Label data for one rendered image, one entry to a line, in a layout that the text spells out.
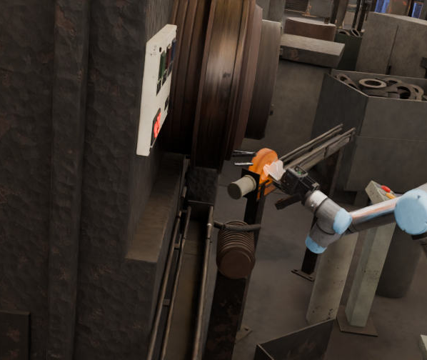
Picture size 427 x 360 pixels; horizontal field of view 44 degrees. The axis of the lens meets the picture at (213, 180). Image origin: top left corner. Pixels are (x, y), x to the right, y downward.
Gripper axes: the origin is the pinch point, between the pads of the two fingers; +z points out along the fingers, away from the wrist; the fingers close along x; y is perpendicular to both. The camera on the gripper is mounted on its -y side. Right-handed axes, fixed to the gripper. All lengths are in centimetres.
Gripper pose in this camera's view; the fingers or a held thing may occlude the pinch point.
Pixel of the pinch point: (264, 168)
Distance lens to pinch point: 191.0
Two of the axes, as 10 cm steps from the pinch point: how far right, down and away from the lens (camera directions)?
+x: -6.0, 2.3, -7.7
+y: 3.7, -7.7, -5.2
